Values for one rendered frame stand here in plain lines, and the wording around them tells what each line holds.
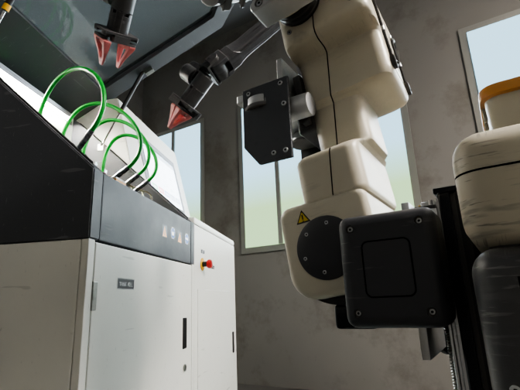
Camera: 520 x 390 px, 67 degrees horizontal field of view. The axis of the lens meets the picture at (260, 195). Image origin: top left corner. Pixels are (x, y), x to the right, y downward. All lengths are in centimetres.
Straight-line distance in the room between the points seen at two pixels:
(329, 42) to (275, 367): 286
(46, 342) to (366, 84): 80
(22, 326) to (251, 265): 262
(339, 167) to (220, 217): 307
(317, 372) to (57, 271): 251
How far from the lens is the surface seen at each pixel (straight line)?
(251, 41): 134
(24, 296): 99
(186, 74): 135
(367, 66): 76
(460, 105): 314
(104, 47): 120
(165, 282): 129
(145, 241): 116
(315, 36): 77
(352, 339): 307
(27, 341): 98
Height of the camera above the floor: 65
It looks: 15 degrees up
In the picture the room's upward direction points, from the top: 2 degrees counter-clockwise
